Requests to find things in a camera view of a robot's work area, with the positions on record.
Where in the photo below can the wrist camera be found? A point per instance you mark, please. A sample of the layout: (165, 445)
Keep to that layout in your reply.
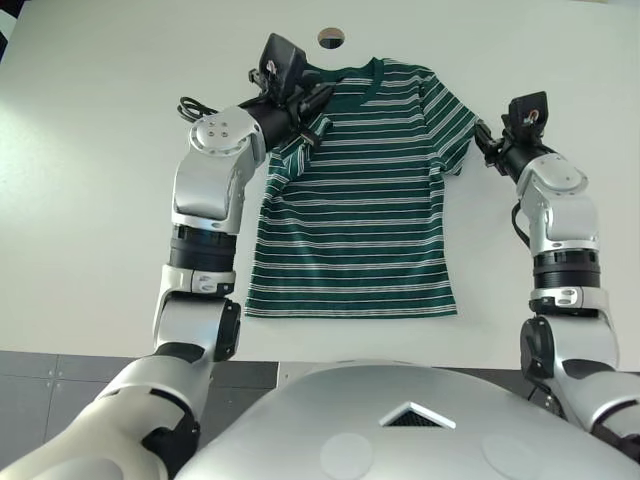
(530, 112)
(282, 57)

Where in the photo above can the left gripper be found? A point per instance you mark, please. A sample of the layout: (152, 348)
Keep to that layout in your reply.
(272, 122)

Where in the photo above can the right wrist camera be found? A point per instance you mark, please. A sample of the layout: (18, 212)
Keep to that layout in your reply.
(530, 112)

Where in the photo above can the robot body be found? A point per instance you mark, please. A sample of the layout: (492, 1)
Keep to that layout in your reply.
(400, 425)

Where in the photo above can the green white striped T-shirt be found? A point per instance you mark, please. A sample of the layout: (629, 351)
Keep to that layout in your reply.
(350, 215)

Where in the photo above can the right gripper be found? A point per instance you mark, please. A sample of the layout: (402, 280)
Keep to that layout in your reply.
(517, 152)

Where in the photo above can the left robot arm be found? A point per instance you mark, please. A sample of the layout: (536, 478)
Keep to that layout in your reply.
(200, 180)

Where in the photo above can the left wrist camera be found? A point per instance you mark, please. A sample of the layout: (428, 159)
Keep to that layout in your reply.
(282, 57)

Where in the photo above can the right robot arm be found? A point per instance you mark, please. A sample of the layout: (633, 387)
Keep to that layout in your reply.
(565, 210)

